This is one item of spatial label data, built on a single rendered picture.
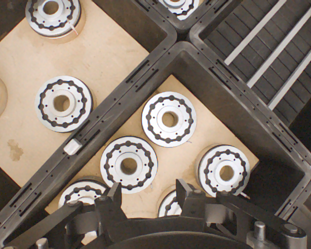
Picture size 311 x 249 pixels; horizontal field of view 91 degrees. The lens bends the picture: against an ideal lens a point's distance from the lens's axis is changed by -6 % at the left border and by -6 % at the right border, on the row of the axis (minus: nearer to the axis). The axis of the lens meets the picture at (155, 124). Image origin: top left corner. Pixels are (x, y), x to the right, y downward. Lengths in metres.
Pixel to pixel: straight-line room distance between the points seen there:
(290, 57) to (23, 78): 0.58
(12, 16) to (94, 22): 0.16
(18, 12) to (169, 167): 0.43
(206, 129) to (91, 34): 0.30
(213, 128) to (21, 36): 0.43
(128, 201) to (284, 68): 0.45
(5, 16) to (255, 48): 0.51
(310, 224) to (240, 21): 0.50
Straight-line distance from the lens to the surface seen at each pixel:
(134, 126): 0.32
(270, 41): 0.48
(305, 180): 0.35
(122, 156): 0.29
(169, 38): 0.26
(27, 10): 0.42
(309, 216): 0.54
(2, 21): 0.45
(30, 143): 0.39
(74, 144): 0.23
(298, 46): 0.53
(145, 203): 0.35
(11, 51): 0.44
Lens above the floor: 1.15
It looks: 85 degrees down
